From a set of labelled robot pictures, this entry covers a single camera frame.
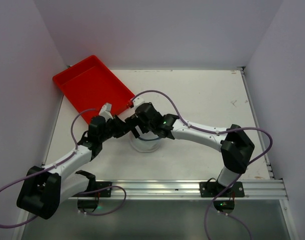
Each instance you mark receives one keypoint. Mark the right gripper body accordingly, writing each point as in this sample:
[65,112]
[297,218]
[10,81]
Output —
[136,120]

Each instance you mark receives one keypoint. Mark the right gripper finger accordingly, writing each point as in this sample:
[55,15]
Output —
[138,131]
[132,121]

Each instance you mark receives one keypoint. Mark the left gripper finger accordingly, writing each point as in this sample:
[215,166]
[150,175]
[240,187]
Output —
[122,130]
[118,121]

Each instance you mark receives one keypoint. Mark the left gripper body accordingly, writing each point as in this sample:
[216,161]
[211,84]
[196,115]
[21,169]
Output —
[115,126]

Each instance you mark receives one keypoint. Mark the white mesh laundry bag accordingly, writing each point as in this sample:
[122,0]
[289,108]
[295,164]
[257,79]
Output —
[145,143]

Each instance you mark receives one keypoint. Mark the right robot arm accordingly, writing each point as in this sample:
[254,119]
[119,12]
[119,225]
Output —
[233,143]

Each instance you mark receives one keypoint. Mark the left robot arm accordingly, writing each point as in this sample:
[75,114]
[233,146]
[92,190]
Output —
[89,146]

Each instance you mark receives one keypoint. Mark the red plastic tray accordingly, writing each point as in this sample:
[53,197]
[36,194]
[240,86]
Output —
[89,84]

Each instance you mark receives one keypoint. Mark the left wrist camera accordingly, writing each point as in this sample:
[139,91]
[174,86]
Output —
[105,111]

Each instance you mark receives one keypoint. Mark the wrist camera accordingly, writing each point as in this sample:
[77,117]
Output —
[105,111]
[136,102]

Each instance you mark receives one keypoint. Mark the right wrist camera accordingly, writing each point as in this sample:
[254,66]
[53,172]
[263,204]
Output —
[136,102]

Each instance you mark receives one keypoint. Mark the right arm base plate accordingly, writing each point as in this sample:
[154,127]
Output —
[225,203]

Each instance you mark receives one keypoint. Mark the aluminium table rail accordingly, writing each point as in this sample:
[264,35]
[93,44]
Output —
[157,187]

